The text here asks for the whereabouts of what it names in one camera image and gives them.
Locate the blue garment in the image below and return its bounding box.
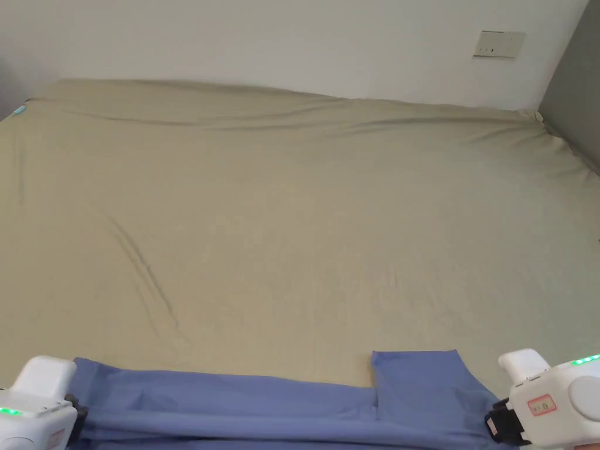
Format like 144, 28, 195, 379
65, 349, 504, 450

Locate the bed with beige sheet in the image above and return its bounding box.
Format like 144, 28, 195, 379
0, 79, 600, 450

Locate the grey padded headboard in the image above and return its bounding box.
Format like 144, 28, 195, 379
537, 0, 600, 175

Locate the white wall switch panel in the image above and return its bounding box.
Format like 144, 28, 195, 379
472, 30, 527, 60

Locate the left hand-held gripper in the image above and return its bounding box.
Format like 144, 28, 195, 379
0, 356, 89, 450

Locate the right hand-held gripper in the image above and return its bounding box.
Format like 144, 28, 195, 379
484, 348, 600, 450

